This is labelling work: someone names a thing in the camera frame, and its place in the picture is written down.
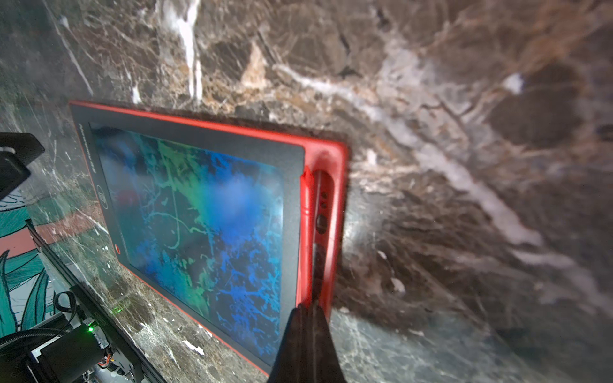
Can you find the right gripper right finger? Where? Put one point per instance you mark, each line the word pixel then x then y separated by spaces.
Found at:
pixel 325 366

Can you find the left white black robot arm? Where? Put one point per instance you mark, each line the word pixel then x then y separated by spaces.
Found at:
pixel 78 344

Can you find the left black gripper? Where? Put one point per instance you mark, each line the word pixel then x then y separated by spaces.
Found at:
pixel 18 151

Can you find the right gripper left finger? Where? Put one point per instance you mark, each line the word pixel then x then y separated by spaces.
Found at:
pixel 291 361

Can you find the red LCD writing tablet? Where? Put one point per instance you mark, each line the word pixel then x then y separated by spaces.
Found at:
pixel 234 226

